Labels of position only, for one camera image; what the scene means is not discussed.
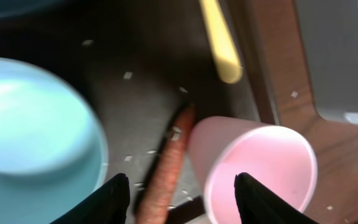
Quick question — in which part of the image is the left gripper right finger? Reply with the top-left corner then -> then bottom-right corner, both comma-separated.
234,172 -> 317,224

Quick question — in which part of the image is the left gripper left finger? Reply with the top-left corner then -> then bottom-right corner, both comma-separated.
51,173 -> 130,224

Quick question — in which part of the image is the pink cup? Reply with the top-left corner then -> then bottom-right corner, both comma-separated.
188,116 -> 318,223

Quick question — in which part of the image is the light blue bowl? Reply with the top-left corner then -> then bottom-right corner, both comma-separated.
0,58 -> 108,223

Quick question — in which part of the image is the orange carrot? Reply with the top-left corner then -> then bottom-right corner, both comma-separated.
135,104 -> 195,224

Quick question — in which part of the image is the yellow plastic spoon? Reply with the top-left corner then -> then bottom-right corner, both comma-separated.
199,0 -> 243,84

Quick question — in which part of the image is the dark brown serving tray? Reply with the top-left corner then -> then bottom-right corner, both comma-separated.
0,0 -> 277,223

